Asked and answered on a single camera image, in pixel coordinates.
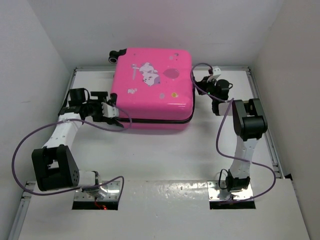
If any metal base plate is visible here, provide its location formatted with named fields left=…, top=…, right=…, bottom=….
left=207, top=180, right=254, bottom=202
left=73, top=181, right=121, bottom=202

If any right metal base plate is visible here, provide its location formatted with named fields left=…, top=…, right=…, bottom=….
left=207, top=180, right=254, bottom=202

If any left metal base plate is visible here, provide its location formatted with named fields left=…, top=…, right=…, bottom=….
left=73, top=181, right=121, bottom=202

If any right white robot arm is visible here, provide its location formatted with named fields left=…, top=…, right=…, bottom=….
left=194, top=76, right=268, bottom=192

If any purple cable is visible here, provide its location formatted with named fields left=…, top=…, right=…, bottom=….
left=190, top=62, right=277, bottom=203
left=11, top=106, right=133, bottom=196

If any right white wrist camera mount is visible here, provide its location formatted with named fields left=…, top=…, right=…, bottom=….
left=207, top=66, right=222, bottom=82

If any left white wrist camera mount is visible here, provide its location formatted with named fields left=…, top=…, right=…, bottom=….
left=101, top=102, right=119, bottom=118

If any pink suitcase with dark lining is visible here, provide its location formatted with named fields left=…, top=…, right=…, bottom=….
left=108, top=47, right=195, bottom=131

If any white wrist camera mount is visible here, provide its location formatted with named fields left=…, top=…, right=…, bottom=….
left=207, top=66, right=222, bottom=82
left=101, top=102, right=119, bottom=118

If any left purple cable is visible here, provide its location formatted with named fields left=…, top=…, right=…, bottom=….
left=11, top=106, right=133, bottom=196

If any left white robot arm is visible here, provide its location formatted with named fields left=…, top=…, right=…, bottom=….
left=31, top=88, right=124, bottom=192

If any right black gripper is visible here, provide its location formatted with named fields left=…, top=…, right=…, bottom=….
left=195, top=75, right=219, bottom=102

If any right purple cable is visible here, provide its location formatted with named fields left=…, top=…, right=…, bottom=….
left=190, top=62, right=277, bottom=203

